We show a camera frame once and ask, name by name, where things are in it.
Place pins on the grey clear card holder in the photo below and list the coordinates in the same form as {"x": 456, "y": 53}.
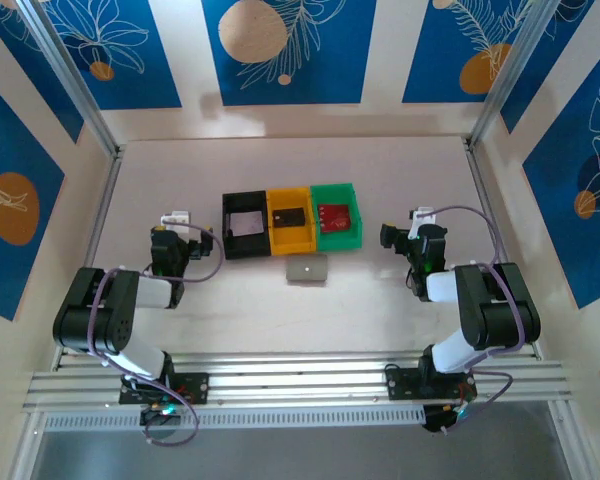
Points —
{"x": 307, "y": 270}

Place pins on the red card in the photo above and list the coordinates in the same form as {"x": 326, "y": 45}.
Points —
{"x": 335, "y": 217}

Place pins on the yellow plastic bin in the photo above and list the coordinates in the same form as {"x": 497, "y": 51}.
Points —
{"x": 290, "y": 242}

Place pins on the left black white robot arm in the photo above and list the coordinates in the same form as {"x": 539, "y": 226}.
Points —
{"x": 100, "y": 310}

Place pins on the aluminium frame post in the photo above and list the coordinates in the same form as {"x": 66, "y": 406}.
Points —
{"x": 510, "y": 75}
{"x": 78, "y": 85}

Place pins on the black plastic bin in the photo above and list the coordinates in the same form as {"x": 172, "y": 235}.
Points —
{"x": 245, "y": 250}

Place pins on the green plastic bin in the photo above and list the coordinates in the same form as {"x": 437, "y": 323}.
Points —
{"x": 340, "y": 240}

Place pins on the aluminium mounting rail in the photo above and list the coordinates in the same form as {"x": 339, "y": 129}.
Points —
{"x": 305, "y": 380}

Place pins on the black card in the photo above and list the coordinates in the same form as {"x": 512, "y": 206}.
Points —
{"x": 289, "y": 218}

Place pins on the aluminium table side rail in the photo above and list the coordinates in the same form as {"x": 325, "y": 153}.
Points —
{"x": 487, "y": 200}
{"x": 99, "y": 220}

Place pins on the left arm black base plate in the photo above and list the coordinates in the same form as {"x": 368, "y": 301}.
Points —
{"x": 195, "y": 387}

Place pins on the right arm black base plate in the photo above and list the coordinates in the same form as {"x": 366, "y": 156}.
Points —
{"x": 402, "y": 385}

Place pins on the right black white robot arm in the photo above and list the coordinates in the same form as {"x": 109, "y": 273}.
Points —
{"x": 495, "y": 310}

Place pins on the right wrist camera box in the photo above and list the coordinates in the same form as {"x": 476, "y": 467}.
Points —
{"x": 422, "y": 217}

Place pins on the white card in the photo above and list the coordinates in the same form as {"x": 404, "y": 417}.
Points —
{"x": 246, "y": 223}

